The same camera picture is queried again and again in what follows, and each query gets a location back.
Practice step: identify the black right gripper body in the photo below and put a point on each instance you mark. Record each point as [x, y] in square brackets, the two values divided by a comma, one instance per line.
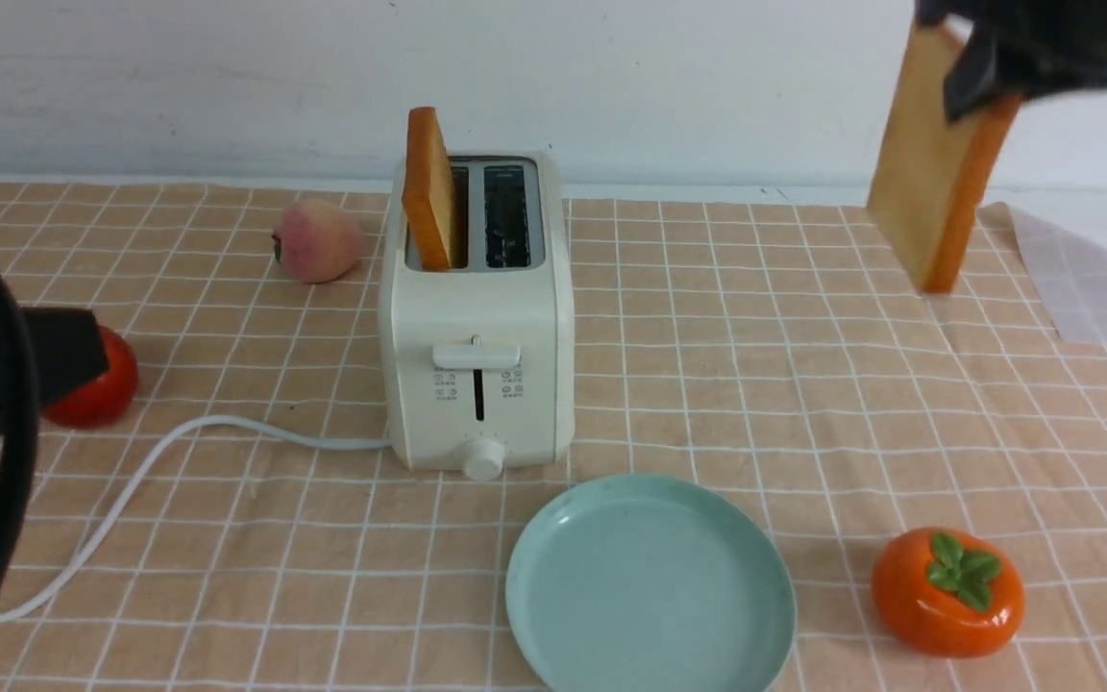
[1050, 46]

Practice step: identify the red tomato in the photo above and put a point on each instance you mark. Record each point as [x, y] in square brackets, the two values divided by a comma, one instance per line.
[100, 403]

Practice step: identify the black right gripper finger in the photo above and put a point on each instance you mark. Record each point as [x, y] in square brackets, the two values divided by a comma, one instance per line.
[977, 79]

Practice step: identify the orange persimmon with green leaves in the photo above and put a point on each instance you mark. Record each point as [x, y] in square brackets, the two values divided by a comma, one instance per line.
[947, 593]

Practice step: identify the toast slice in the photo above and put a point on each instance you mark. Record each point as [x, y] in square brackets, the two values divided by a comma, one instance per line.
[931, 176]
[429, 195]

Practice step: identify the light green plate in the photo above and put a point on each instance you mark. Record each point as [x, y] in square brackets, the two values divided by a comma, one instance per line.
[649, 583]

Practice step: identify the orange checkered tablecloth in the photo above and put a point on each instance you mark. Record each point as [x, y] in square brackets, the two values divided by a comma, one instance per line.
[775, 354]

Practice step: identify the pink peach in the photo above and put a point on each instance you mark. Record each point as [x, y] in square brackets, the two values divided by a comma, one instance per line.
[315, 241]

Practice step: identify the cream white toaster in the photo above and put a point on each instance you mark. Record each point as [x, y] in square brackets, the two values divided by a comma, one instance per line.
[478, 366]

